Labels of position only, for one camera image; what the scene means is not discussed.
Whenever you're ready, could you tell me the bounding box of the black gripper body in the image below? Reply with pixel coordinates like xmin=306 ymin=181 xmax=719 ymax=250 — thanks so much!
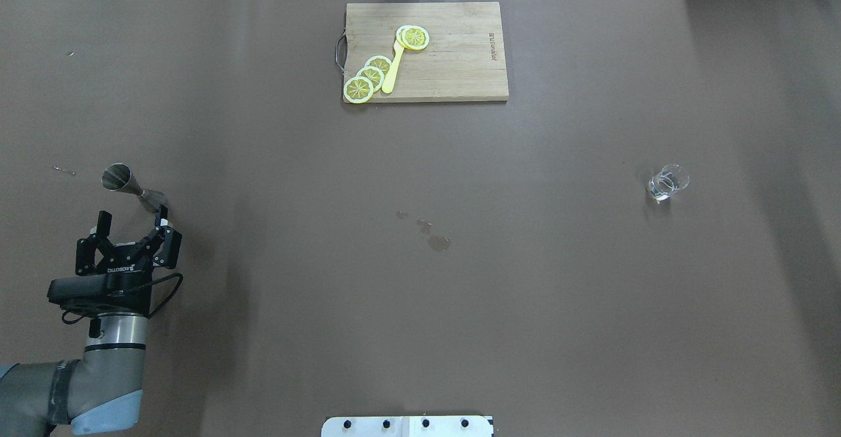
xmin=73 ymin=227 xmax=183 ymax=318

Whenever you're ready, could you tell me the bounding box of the steel jigger measuring cup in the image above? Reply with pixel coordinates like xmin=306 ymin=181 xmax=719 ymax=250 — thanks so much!
xmin=101 ymin=164 xmax=169 ymax=213

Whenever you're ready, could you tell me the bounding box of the clear glass measuring cup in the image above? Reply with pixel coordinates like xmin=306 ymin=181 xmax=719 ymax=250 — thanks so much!
xmin=648 ymin=164 xmax=691 ymax=204

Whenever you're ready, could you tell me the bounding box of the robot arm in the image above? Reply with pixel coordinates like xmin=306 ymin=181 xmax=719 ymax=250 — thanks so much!
xmin=1 ymin=206 xmax=183 ymax=436

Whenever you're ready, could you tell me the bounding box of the lemon slice middle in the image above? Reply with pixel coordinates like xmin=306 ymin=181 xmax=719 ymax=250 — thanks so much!
xmin=357 ymin=65 xmax=386 ymax=92

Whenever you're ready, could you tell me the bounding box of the yellow plastic spoon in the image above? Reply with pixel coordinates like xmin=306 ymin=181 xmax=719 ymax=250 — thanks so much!
xmin=381 ymin=26 xmax=405 ymax=95

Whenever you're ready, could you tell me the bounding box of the lemon slice on spoon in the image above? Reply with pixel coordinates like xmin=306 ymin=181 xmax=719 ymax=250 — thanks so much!
xmin=396 ymin=26 xmax=430 ymax=51

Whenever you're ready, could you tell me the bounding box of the bamboo cutting board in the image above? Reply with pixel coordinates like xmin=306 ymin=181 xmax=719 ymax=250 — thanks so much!
xmin=344 ymin=2 xmax=509 ymax=103

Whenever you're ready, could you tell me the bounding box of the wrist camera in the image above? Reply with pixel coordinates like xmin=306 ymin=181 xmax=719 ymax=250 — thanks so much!
xmin=46 ymin=275 xmax=125 ymax=310

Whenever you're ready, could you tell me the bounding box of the lemon slice near handle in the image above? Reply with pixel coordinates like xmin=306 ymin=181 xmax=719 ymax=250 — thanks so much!
xmin=365 ymin=55 xmax=392 ymax=74

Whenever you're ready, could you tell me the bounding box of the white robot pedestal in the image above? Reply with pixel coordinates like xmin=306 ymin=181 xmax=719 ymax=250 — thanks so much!
xmin=321 ymin=414 xmax=495 ymax=436

